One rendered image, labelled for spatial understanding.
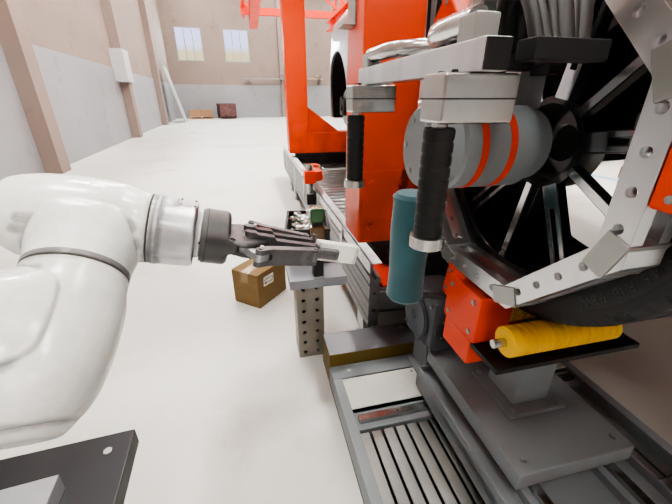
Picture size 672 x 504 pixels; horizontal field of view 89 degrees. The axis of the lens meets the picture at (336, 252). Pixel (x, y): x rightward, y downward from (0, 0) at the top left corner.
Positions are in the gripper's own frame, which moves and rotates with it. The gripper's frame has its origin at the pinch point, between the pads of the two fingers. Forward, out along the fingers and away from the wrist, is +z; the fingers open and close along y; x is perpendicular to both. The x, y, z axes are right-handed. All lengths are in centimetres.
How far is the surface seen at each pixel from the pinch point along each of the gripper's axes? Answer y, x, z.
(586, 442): -15, 32, 65
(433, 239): -13.1, -8.2, 6.6
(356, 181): 20.6, -8.8, 9.3
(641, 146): -20.2, -24.3, 23.0
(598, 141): -7.1, -26.2, 34.5
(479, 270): 1.5, 0.6, 31.7
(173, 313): 105, 80, -27
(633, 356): 17, 34, 143
